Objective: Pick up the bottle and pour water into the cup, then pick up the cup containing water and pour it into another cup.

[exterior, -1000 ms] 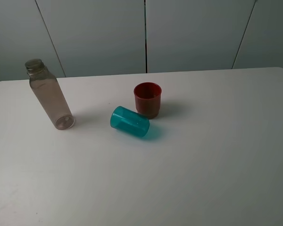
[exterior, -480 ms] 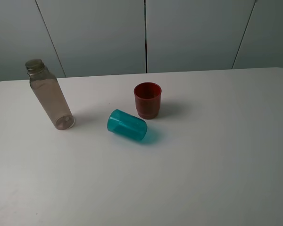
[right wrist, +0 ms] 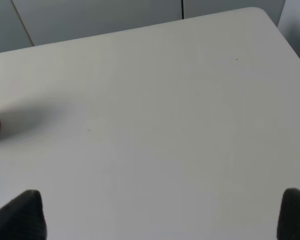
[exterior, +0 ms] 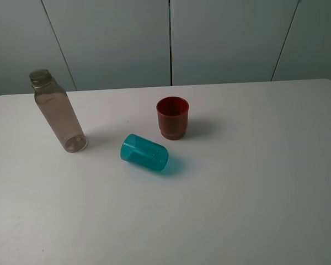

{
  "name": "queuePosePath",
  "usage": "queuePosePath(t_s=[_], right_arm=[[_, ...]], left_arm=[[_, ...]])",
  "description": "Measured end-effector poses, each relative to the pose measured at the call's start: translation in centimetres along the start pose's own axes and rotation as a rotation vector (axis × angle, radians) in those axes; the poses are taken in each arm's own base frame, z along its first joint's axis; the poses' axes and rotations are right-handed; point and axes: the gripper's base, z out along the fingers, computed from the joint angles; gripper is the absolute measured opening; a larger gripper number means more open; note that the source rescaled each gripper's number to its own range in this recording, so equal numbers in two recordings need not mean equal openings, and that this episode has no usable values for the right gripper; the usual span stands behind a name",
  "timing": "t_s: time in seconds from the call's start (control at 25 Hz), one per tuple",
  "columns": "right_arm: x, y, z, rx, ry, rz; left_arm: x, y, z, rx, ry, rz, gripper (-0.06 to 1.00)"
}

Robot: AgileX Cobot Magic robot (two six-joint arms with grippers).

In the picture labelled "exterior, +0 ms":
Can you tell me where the red plastic cup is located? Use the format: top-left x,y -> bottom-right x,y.
156,97 -> 189,140

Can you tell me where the teal translucent cup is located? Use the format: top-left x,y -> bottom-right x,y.
120,134 -> 169,172

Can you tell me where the clear plastic water bottle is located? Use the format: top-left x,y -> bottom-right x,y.
29,69 -> 88,153

